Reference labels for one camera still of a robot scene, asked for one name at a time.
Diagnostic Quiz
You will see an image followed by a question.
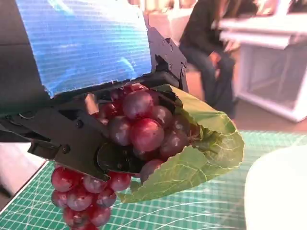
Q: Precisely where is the red toy grape bunch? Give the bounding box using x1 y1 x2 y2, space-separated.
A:
50 82 245 230

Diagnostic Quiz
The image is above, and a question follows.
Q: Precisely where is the white square plate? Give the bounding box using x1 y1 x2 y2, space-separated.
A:
244 145 307 230

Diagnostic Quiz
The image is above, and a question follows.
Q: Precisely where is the green cutting mat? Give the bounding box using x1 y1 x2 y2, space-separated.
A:
0 130 307 230

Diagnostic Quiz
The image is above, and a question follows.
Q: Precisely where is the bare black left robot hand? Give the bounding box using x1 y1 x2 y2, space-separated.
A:
0 0 190 182

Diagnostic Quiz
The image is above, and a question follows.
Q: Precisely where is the person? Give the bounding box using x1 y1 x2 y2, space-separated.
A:
178 0 260 120

